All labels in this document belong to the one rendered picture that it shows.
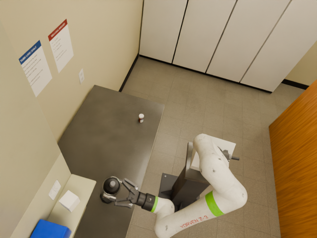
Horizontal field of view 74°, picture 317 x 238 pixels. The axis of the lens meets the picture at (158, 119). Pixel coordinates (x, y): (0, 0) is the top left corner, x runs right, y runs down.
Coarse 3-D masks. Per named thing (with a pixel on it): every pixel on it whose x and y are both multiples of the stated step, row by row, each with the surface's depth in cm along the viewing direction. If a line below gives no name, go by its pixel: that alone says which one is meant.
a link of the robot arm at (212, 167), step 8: (200, 136) 134; (208, 136) 135; (200, 144) 123; (208, 144) 119; (200, 152) 113; (208, 152) 104; (216, 152) 109; (200, 160) 101; (208, 160) 95; (216, 160) 94; (200, 168) 97; (208, 168) 94; (216, 168) 93; (224, 168) 94; (208, 176) 95; (216, 176) 93; (224, 176) 93; (232, 176) 96; (216, 184) 95; (224, 184) 94; (232, 184) 94
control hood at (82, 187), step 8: (72, 176) 91; (72, 184) 89; (80, 184) 90; (88, 184) 90; (64, 192) 87; (72, 192) 87; (80, 192) 88; (88, 192) 88; (80, 200) 86; (56, 208) 83; (64, 208) 83; (80, 208) 84; (56, 216) 81; (64, 216) 82; (72, 216) 82; (80, 216) 83; (64, 224) 80; (72, 224) 80; (72, 232) 79
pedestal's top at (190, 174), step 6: (192, 144) 178; (186, 156) 173; (186, 162) 167; (186, 168) 164; (186, 174) 161; (192, 174) 162; (198, 174) 163; (192, 180) 163; (198, 180) 161; (204, 180) 160
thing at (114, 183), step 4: (108, 180) 119; (112, 180) 119; (116, 180) 120; (104, 184) 118; (108, 184) 118; (112, 184) 115; (116, 184) 119; (104, 188) 117; (108, 188) 116; (112, 188) 117; (116, 188) 118; (108, 192) 116; (112, 192) 116; (116, 192) 118
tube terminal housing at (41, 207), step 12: (60, 156) 76; (60, 168) 79; (48, 180) 72; (60, 180) 82; (48, 192) 74; (60, 192) 86; (36, 204) 68; (48, 204) 77; (24, 216) 63; (36, 216) 71; (48, 216) 80; (24, 228) 65
